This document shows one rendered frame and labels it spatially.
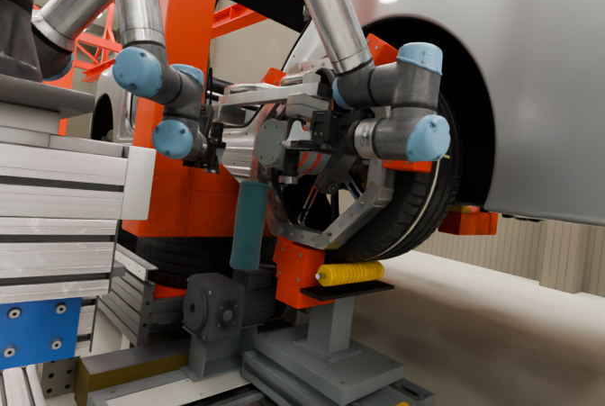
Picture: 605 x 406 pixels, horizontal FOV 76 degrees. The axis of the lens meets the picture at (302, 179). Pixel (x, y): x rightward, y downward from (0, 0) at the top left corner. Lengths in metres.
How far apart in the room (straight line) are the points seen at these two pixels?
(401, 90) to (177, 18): 0.90
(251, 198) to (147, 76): 0.54
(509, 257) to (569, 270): 0.72
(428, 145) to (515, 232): 4.54
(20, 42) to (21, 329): 0.32
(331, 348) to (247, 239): 0.44
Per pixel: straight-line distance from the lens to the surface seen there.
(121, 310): 1.69
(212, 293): 1.26
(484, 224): 3.36
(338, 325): 1.31
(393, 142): 0.66
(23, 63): 0.51
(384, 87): 0.71
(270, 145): 1.04
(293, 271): 1.15
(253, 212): 1.14
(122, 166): 0.51
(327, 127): 0.76
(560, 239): 4.73
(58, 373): 1.55
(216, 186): 1.44
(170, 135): 0.82
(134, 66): 0.73
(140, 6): 0.79
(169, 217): 1.35
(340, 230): 1.03
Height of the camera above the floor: 0.76
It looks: level
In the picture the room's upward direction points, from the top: 7 degrees clockwise
